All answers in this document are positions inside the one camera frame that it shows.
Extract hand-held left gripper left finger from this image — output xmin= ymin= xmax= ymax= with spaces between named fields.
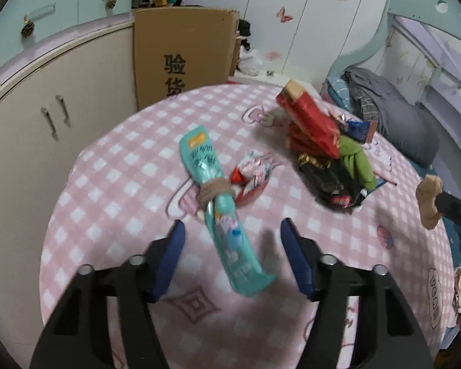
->
xmin=30 ymin=219 xmax=187 ymax=369

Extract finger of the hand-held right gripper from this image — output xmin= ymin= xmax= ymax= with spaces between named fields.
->
xmin=434 ymin=192 xmax=461 ymax=236

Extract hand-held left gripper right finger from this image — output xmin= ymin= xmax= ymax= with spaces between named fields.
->
xmin=280 ymin=217 xmax=435 ymax=369

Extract tan paper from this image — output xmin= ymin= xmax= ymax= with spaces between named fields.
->
xmin=416 ymin=175 xmax=444 ymax=230

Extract teal cartoon print packet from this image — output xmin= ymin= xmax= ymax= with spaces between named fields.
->
xmin=179 ymin=124 xmax=276 ymax=297

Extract black wrapper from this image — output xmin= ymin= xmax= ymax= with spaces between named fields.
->
xmin=297 ymin=153 xmax=369 ymax=210

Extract red white candy wrapper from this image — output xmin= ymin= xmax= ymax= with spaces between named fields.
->
xmin=230 ymin=152 xmax=284 ymax=206

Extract grey quilt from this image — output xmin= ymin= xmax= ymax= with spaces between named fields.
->
xmin=344 ymin=66 xmax=442 ymax=168

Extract green wrapper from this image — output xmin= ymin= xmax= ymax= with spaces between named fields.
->
xmin=338 ymin=135 xmax=378 ymax=192

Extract small blue wrapper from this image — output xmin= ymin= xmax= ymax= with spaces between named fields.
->
xmin=346 ymin=119 xmax=379 ymax=144

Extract red snack bag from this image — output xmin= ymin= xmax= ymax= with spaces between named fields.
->
xmin=276 ymin=80 xmax=342 ymax=160

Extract plaid cloth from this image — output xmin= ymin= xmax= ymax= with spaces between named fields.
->
xmin=349 ymin=85 xmax=382 ymax=122

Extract beige cabinet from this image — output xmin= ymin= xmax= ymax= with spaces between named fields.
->
xmin=0 ymin=19 xmax=139 ymax=354

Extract white plastic bag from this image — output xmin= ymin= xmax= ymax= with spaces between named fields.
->
xmin=236 ymin=48 xmax=262 ymax=76

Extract large cardboard box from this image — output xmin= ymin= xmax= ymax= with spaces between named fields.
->
xmin=134 ymin=8 xmax=239 ymax=111

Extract white wardrobe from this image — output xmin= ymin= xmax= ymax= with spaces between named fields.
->
xmin=188 ymin=0 xmax=392 ymax=90

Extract black clothes pile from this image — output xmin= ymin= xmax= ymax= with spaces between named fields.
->
xmin=238 ymin=19 xmax=253 ymax=50

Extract teal drawer unit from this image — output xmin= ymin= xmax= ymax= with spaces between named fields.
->
xmin=0 ymin=0 xmax=135 ymax=70

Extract light green bed frame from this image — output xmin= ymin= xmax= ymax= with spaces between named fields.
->
xmin=326 ymin=0 xmax=461 ymax=185

